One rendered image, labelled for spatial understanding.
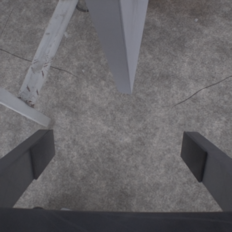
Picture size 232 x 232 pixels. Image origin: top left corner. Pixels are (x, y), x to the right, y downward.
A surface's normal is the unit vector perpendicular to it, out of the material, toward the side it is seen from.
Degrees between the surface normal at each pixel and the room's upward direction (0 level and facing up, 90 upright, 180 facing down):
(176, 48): 0
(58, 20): 0
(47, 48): 0
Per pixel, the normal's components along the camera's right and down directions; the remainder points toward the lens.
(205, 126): -0.12, -0.14
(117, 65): -0.18, 0.98
